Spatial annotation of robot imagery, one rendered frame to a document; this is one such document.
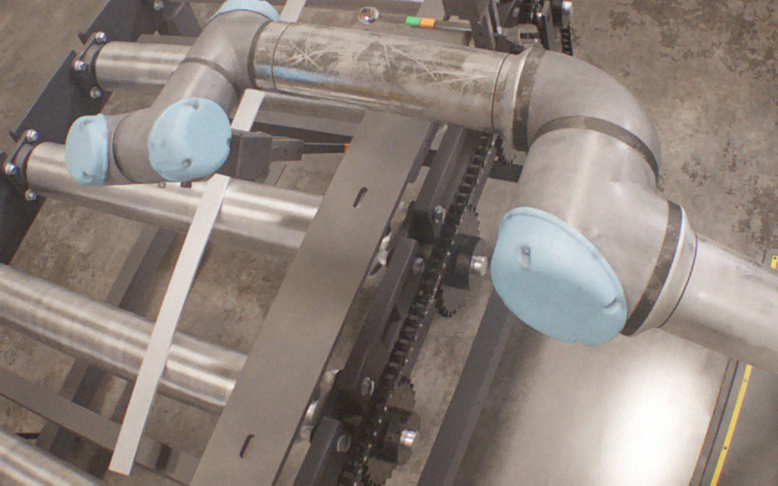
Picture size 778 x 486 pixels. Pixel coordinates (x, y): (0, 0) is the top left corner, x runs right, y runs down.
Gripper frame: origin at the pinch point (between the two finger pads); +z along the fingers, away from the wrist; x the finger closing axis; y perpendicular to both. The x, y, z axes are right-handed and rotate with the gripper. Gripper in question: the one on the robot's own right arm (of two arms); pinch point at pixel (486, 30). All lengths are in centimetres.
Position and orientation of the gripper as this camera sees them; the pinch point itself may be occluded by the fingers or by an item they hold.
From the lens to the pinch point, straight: 117.0
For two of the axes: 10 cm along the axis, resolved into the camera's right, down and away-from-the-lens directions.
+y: -9.1, -1.8, 3.6
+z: 2.0, 5.7, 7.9
